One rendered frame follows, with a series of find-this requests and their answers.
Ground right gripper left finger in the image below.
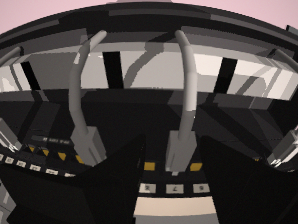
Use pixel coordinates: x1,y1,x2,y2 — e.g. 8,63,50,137
0,134,146,224

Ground grey network cable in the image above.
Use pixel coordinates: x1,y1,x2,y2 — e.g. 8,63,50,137
69,30,107,167
267,49,298,167
165,30,198,176
0,47,22,152

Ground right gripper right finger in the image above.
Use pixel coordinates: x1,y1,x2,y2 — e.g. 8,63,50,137
199,136,298,224

